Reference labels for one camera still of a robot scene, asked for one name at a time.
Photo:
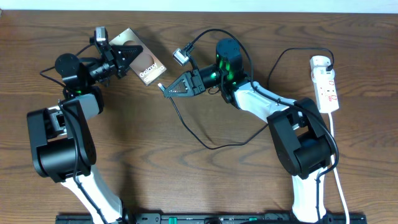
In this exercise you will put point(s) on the white charger plug adapter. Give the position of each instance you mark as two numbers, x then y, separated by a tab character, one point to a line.
319	61

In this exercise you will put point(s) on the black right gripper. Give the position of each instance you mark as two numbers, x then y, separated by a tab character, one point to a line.
193	83

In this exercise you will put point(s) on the bronze Galaxy smartphone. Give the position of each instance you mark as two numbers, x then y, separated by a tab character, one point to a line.
146	65

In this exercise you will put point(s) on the white power strip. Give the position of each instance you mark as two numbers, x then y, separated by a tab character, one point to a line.
325	89

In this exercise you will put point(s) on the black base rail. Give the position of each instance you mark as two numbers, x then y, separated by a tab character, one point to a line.
155	218

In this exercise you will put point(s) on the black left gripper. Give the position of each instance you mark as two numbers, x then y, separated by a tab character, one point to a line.
112	59

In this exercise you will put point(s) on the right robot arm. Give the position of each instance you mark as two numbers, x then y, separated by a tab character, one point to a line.
304	145

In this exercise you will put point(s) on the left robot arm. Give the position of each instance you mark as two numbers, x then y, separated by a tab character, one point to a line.
61	144

